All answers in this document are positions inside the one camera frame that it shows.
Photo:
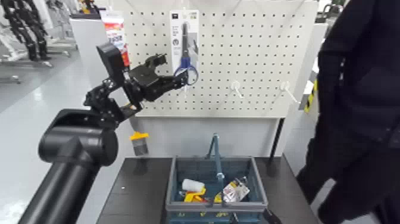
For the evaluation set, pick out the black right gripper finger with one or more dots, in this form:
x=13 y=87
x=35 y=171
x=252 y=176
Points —
x=272 y=217

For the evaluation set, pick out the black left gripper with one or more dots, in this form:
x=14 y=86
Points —
x=150 y=84

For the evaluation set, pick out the blue scissors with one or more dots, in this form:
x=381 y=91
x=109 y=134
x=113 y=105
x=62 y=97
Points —
x=185 y=40

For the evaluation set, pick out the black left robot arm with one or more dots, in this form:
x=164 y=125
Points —
x=72 y=156

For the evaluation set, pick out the white pegboard hook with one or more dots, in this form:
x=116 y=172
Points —
x=236 y=87
x=185 y=93
x=287 y=88

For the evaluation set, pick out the white silver packaged item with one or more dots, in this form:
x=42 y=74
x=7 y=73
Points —
x=234 y=191

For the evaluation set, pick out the red white tube package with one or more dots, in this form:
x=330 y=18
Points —
x=114 y=28

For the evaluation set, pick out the black pegboard stand pole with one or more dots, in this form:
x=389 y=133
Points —
x=277 y=137

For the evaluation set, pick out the yellow plastic tool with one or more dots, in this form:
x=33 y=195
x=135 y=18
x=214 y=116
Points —
x=193 y=197

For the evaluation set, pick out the white pegboard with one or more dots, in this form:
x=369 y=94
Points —
x=250 y=56

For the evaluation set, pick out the white paint roller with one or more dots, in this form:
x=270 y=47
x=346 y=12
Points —
x=192 y=185

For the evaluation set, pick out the yellow black hazard tape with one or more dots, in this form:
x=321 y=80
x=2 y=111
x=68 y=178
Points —
x=311 y=97

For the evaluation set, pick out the person in dark clothing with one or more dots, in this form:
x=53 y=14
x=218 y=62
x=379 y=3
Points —
x=359 y=109

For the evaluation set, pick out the black humanoid robot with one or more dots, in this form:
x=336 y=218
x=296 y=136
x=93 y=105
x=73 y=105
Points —
x=28 y=28

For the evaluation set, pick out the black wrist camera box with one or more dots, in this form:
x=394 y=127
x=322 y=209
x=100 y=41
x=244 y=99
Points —
x=112 y=62

